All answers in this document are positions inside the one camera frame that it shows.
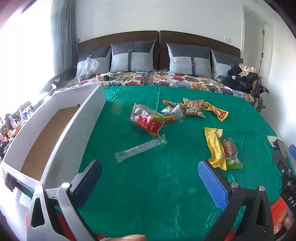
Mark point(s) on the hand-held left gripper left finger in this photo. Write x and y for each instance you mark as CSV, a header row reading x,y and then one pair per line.
x,y
89,178

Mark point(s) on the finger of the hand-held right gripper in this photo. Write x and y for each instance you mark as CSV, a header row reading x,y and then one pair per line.
x,y
281,148

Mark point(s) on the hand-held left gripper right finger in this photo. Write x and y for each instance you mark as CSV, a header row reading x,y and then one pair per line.
x,y
212,185

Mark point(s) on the white cardboard box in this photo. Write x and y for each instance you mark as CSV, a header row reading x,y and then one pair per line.
x,y
90,111

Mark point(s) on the gold bag of brown balls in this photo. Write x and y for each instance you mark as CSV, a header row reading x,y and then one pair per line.
x,y
148,120

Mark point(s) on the orange sausage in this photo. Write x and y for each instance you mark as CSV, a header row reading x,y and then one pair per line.
x,y
173,117
170,102

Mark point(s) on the person's right hand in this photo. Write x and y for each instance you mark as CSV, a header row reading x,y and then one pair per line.
x,y
282,222

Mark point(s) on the person's left hand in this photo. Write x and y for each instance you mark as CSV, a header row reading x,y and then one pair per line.
x,y
134,238

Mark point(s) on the white flat item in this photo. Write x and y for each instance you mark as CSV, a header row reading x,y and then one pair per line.
x,y
271,139

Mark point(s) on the yellow vacuum packet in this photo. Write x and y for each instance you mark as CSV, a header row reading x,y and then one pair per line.
x,y
215,148

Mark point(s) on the green and red packet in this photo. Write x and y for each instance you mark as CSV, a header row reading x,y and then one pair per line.
x,y
231,150

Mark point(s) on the green satin cloth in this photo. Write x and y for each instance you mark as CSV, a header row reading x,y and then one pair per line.
x,y
161,185

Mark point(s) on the long clear packet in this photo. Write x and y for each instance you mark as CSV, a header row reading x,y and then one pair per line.
x,y
141,148

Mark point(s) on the yellow and red strip packet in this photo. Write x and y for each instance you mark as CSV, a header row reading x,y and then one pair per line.
x,y
215,110

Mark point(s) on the black jacket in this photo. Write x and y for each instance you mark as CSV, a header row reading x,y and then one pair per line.
x,y
240,82

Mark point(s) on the peanut snack packet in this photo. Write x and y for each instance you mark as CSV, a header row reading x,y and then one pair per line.
x,y
193,106

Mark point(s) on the silver triangular packet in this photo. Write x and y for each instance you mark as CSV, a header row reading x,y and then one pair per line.
x,y
178,110

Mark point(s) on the beige cloth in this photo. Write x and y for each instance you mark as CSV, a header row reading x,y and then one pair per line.
x,y
248,69

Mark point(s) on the small green cloth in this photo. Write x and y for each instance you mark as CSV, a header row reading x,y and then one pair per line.
x,y
222,78

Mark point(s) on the windowsill clutter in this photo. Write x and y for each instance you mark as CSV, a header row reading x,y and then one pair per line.
x,y
13,125

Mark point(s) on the white bottle with red cap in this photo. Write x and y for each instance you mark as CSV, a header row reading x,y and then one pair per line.
x,y
98,77

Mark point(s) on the black charger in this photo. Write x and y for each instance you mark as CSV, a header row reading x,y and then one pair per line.
x,y
107,78

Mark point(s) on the grey two-tone pillow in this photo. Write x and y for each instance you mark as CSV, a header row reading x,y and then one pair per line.
x,y
185,60
101,58
222,64
131,58

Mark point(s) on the dark bedside object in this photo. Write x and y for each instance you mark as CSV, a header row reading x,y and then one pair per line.
x,y
55,80

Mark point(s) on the white power strip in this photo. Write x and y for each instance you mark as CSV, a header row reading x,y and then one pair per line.
x,y
113,74

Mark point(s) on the floral bedsheet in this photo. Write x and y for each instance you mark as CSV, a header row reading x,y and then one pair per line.
x,y
185,80

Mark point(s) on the clear plastic bag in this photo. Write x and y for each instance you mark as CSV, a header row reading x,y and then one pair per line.
x,y
89,68

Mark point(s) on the grey curtain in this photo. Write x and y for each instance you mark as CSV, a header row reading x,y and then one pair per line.
x,y
66,34

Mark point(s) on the brown headboard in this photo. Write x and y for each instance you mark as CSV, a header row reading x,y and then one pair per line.
x,y
185,37

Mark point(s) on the white wall socket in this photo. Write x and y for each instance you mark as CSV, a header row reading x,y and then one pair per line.
x,y
228,39

